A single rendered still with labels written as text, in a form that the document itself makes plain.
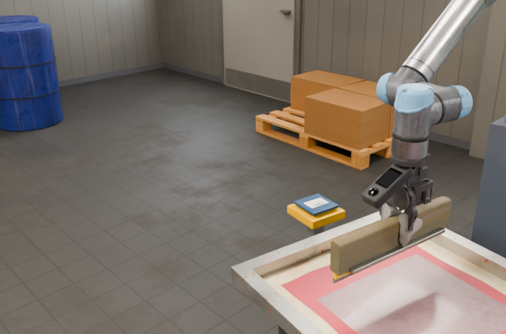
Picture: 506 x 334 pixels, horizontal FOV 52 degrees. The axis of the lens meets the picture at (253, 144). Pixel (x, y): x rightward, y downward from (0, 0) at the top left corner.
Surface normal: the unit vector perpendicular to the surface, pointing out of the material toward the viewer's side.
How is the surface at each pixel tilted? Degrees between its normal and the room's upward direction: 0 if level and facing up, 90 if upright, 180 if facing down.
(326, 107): 90
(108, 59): 90
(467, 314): 0
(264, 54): 90
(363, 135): 90
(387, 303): 0
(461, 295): 0
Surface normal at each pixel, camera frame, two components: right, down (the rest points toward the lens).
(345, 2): -0.73, 0.25
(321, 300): 0.00, -0.93
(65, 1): 0.69, 0.26
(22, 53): 0.50, 0.31
